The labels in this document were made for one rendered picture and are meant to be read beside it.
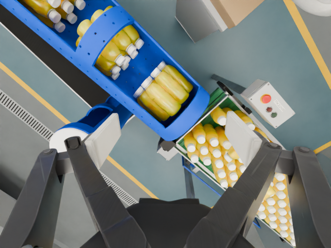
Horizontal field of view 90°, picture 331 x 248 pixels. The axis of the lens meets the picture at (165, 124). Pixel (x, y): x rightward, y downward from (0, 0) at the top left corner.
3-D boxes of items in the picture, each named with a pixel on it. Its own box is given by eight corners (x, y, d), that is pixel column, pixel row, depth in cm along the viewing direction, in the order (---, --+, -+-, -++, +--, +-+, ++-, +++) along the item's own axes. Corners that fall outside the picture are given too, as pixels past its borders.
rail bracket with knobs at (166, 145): (170, 127, 99) (169, 134, 89) (178, 134, 101) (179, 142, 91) (158, 137, 102) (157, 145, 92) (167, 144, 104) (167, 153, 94)
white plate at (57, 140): (109, 156, 92) (110, 154, 93) (71, 118, 84) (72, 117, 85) (76, 178, 99) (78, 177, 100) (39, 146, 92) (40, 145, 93)
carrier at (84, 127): (139, 108, 174) (121, 86, 166) (111, 155, 93) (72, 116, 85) (119, 123, 181) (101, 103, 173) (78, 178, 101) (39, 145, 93)
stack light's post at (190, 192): (182, 126, 196) (192, 202, 94) (184, 128, 197) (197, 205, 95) (179, 128, 197) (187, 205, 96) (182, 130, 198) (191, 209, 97)
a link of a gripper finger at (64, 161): (80, 177, 13) (43, 177, 13) (104, 144, 18) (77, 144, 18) (75, 161, 12) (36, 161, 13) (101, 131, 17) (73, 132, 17)
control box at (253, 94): (257, 78, 77) (269, 81, 67) (281, 107, 81) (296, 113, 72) (239, 94, 80) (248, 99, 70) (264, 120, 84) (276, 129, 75)
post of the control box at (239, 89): (214, 73, 172) (262, 94, 80) (216, 76, 173) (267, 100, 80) (211, 76, 173) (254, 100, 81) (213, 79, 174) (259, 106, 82)
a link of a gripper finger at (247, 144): (253, 139, 13) (263, 139, 13) (226, 110, 19) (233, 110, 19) (247, 170, 14) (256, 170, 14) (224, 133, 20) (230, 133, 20)
